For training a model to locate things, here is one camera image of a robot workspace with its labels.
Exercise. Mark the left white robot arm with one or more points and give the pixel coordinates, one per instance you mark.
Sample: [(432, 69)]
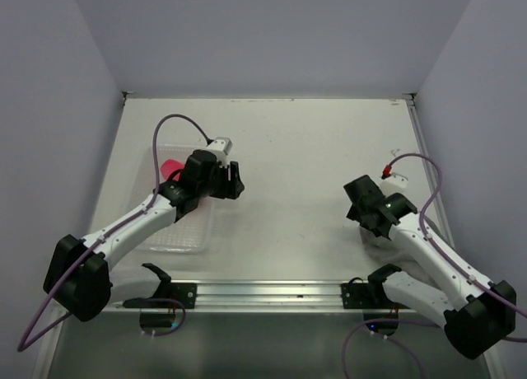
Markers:
[(78, 277)]

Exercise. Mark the grey towel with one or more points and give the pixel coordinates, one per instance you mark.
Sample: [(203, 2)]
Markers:
[(401, 252)]

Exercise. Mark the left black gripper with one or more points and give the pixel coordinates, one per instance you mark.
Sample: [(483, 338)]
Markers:
[(232, 187)]

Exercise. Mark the clear plastic basket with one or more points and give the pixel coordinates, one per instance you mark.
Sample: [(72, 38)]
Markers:
[(192, 233)]

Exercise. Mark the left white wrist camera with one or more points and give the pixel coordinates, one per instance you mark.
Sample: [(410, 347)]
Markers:
[(220, 147)]

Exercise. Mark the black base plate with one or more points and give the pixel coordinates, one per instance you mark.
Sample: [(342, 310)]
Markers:
[(357, 293), (184, 293)]

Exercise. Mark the aluminium mounting rail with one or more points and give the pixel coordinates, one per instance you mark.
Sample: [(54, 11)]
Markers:
[(267, 294)]

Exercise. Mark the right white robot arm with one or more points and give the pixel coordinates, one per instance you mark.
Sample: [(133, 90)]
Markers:
[(475, 312)]

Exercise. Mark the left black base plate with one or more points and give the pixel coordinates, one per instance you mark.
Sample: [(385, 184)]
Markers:
[(184, 293)]

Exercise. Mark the pink towel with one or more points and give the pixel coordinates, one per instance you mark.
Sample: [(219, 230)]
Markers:
[(178, 191)]

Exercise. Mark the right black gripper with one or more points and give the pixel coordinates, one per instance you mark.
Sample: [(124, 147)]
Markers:
[(353, 213)]

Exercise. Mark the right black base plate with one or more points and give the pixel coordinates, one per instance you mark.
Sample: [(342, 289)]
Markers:
[(357, 293)]

